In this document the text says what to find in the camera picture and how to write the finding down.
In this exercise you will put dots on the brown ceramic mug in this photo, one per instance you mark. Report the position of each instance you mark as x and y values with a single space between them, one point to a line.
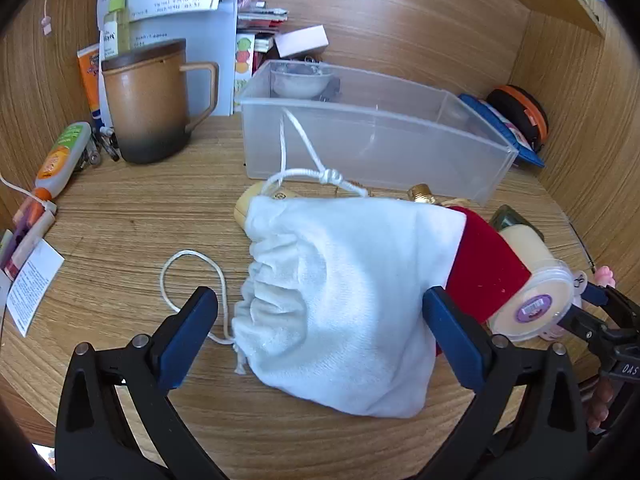
150 105

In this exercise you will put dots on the green spray bottle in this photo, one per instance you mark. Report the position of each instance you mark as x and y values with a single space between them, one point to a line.
116 15

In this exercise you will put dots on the yellow sponge block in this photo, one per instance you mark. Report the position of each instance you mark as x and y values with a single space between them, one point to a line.
247 205

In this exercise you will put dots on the white paper slip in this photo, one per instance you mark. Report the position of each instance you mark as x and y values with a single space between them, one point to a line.
35 285

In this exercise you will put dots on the gold ornament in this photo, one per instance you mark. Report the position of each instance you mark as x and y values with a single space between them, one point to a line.
420 192

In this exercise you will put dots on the stack of books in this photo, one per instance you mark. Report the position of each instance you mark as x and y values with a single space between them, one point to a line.
257 10

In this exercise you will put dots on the small white bowl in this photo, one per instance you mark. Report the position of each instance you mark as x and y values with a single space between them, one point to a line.
300 85

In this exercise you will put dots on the blue pencil case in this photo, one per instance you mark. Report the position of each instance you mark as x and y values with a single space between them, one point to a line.
530 155

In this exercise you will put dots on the person's right hand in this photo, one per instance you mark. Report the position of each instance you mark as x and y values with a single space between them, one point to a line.
600 405

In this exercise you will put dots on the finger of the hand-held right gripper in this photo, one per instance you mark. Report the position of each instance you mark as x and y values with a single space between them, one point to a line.
595 294
582 325

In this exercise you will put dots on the clear plastic storage box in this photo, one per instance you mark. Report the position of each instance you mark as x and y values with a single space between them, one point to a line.
375 150

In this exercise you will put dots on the white file box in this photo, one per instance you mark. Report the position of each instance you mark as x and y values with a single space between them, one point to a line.
215 35

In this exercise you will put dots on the white and pink box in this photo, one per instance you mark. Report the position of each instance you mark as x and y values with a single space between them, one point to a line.
300 40

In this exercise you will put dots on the cream candle jar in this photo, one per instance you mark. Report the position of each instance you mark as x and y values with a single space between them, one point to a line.
530 260

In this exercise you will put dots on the red velvet pouch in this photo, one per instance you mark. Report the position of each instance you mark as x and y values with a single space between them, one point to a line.
485 265

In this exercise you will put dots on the black binder clips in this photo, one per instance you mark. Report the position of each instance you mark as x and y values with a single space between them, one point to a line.
105 142

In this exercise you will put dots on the metal binder clips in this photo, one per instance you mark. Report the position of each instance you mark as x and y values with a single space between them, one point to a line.
305 59

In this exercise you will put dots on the green and orange tube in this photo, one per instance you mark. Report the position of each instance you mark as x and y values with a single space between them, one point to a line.
62 155

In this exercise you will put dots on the wooden desktop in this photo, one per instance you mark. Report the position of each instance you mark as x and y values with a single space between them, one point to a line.
125 220

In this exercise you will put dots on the black and orange round case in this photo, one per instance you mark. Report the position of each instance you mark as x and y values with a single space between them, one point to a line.
520 105

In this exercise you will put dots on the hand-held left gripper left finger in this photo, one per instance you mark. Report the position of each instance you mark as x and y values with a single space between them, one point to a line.
190 330

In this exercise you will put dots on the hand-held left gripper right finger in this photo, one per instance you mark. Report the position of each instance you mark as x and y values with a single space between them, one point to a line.
450 330

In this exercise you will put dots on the fruit print card box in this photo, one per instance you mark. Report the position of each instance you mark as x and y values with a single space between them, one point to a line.
242 70

